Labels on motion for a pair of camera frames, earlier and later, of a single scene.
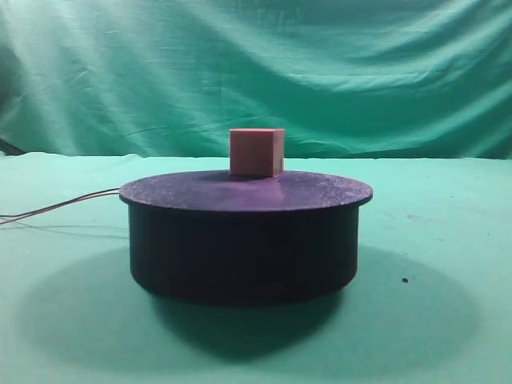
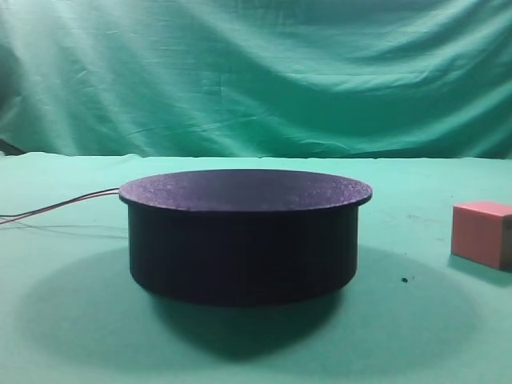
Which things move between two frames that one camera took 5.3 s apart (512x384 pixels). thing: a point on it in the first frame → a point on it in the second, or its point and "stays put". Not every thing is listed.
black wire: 62,203 stays put
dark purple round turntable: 218,238 stays put
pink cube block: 257,151 → 482,232
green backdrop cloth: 346,79 stays put
